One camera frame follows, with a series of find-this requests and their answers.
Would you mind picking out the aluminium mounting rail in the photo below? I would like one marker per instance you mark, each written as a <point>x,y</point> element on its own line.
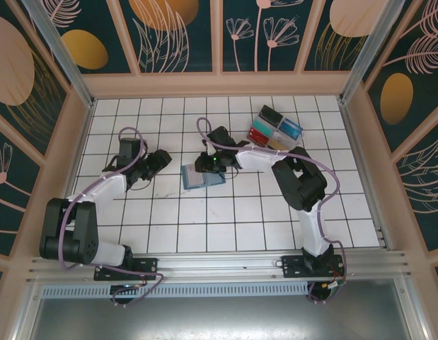
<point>218,263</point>

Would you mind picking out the red card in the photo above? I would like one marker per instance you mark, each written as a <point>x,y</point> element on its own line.
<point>259,138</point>

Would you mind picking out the gold card with dark stripe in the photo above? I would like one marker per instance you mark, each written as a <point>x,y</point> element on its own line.
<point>279,142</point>

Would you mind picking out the blue card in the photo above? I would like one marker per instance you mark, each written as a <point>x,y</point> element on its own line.
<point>291,129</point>

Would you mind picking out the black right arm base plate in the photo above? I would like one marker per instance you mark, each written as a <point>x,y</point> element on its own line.
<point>293,265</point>

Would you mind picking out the blue leather card holder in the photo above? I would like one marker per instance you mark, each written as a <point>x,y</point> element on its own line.
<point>190,185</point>

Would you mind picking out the grey metal sheet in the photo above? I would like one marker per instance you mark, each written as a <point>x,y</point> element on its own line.
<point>218,318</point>

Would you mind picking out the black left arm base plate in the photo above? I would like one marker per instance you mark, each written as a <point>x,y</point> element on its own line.
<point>144,265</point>

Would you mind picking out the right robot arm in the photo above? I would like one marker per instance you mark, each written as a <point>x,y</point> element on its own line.
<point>257,159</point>

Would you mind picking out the pale pink card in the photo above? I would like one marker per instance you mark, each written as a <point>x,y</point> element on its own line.
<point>195,178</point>

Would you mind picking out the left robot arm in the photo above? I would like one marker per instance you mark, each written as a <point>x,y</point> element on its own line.
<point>109,189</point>

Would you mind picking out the aluminium frame post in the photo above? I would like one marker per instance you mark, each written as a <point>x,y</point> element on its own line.
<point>59,53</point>
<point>370,53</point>

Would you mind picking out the black card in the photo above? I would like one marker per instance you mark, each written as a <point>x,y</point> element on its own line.
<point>271,114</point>

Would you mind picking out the clear acrylic card organizer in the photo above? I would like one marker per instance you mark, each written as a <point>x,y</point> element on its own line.
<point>295,142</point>

